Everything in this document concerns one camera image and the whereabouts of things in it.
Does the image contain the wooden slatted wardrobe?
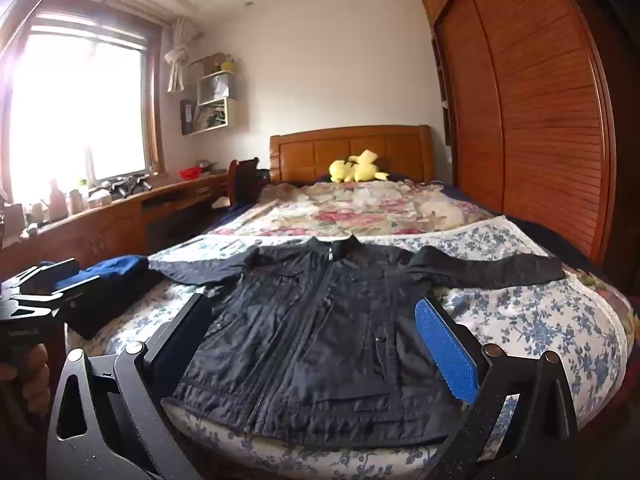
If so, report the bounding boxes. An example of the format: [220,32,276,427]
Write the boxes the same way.
[421,0,640,281]

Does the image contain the tied white curtain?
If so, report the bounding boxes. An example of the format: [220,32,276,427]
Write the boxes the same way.
[164,19,203,94]

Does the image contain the wooden chair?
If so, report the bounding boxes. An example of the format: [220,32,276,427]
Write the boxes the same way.
[228,157,271,207]

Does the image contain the cardboard box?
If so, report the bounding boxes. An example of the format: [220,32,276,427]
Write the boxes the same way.
[189,52,226,79]

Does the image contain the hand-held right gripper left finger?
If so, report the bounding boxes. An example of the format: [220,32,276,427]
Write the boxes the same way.
[45,291,216,480]

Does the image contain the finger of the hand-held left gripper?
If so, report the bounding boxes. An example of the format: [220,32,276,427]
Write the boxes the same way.
[2,259,81,297]
[10,275,103,319]

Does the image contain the wooden desk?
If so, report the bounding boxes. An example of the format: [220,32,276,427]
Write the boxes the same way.
[0,172,236,283]

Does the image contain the wooden bed headboard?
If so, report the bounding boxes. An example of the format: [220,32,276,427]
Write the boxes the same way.
[269,125,433,184]

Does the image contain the white wall shelf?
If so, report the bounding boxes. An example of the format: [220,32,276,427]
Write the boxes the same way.
[187,67,238,136]

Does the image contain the wooden framed window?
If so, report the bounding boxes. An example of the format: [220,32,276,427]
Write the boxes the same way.
[0,5,167,201]

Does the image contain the brown bottle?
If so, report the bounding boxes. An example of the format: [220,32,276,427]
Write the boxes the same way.
[47,178,68,221]

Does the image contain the blue floral bed sheet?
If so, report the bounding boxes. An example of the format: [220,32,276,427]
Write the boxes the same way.
[97,215,628,480]

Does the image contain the black jacket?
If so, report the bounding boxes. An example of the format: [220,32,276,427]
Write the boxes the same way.
[149,234,566,452]

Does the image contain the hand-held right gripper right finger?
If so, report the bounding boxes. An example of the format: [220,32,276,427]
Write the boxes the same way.
[414,296,581,480]

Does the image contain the yellow plush toy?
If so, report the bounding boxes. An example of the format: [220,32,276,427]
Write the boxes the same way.
[328,149,390,184]

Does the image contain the navy bed sheet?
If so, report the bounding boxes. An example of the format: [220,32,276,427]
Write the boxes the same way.
[215,172,618,286]

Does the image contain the person's left hand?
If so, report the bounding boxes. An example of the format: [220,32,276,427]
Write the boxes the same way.
[0,346,51,412]

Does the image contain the dark folded garment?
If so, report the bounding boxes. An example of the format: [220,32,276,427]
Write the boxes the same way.
[64,271,167,342]

